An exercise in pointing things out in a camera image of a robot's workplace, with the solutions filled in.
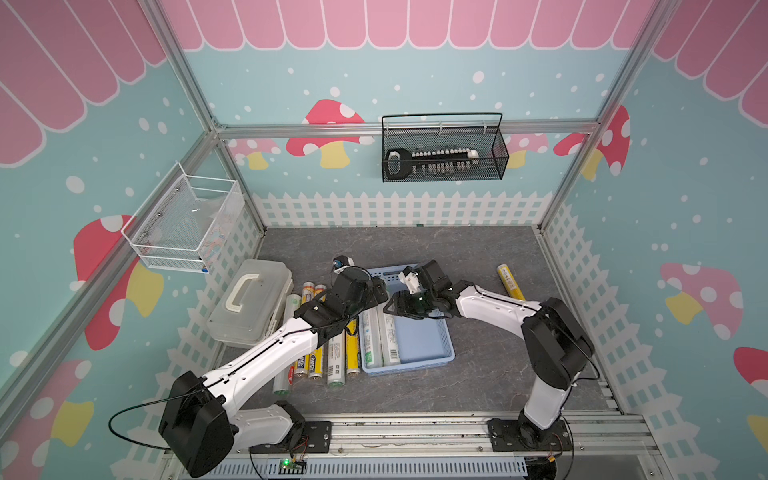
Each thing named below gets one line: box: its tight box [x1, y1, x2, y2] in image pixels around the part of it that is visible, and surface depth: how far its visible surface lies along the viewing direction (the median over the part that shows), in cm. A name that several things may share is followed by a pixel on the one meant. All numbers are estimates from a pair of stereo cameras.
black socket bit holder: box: [385, 148, 480, 179], surface depth 91 cm
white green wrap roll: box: [327, 330, 346, 388], surface depth 84 cm
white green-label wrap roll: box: [382, 308, 401, 365], surface depth 87 cm
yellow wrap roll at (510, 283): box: [497, 264, 526, 301], surface depth 104 cm
